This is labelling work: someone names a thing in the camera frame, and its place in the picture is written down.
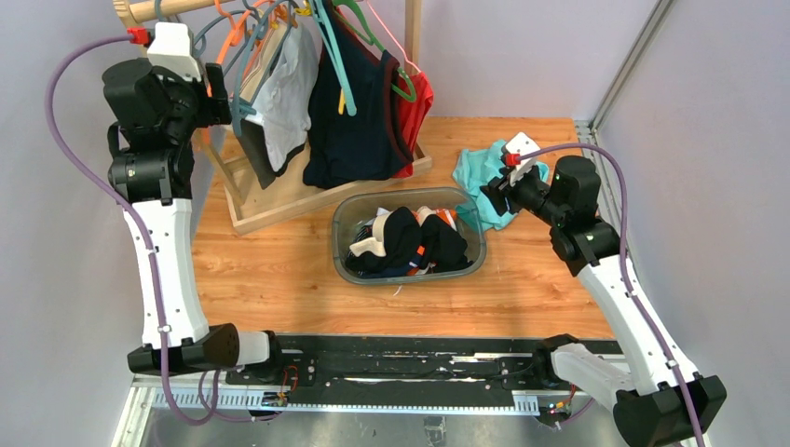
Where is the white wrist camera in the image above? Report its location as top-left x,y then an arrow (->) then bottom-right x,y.
147,21 -> 203,82
500,132 -> 539,186

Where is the white grey underwear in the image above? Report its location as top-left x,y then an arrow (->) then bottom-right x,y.
252,28 -> 319,176

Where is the grey-blue clip hanger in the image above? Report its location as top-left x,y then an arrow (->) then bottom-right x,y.
193,1 -> 282,136

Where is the orange hanger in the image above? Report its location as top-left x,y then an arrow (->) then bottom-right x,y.
202,1 -> 298,101

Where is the dark navy tank top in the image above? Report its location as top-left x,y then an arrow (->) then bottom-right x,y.
303,1 -> 414,189

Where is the red garment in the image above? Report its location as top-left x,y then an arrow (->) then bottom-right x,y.
392,71 -> 434,156

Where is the dark grey cream-band underwear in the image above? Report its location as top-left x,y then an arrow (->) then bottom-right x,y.
236,24 -> 292,189

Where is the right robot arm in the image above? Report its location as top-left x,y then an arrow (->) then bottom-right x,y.
481,156 -> 727,446

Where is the pink thin hanger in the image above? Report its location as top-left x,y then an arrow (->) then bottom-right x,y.
362,0 -> 426,75

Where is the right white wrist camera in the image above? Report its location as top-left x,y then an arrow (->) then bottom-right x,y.
500,132 -> 539,186

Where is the orange white underwear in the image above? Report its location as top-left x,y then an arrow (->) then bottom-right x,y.
413,206 -> 457,231

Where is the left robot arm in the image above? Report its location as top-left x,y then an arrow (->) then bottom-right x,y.
102,58 -> 285,381

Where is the navy orange boxer underwear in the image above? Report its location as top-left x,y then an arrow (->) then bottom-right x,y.
355,245 -> 434,279

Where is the teal cloth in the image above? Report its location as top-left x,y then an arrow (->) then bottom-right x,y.
452,140 -> 517,231

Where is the green hanger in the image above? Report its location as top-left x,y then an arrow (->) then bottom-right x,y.
331,0 -> 417,102

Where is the clear plastic basket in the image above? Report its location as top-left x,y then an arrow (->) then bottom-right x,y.
332,187 -> 487,285

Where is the black underwear in basket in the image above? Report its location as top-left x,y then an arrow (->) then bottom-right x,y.
419,214 -> 471,273

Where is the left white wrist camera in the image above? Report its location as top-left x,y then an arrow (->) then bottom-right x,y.
147,21 -> 203,82

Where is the teal clip hanger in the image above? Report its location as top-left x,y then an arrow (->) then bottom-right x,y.
302,0 -> 358,116

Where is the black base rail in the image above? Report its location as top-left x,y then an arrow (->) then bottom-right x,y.
225,332 -> 624,427

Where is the aluminium frame rail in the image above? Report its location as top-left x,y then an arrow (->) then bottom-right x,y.
574,0 -> 696,396

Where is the wooden clothes rack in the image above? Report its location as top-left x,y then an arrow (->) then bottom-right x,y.
112,0 -> 434,237

